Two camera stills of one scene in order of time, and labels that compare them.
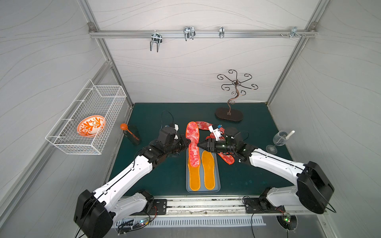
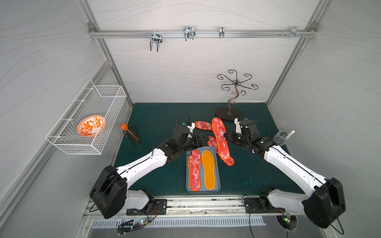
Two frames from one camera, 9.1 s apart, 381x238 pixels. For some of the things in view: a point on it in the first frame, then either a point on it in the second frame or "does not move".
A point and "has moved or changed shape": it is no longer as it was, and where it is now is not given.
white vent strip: x=186 y=221 does not move
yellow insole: x=208 y=165 does not move
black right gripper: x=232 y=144 -> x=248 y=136
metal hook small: x=222 y=31 does not move
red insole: x=192 y=134 has moved or changed shape
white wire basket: x=85 y=127 does not move
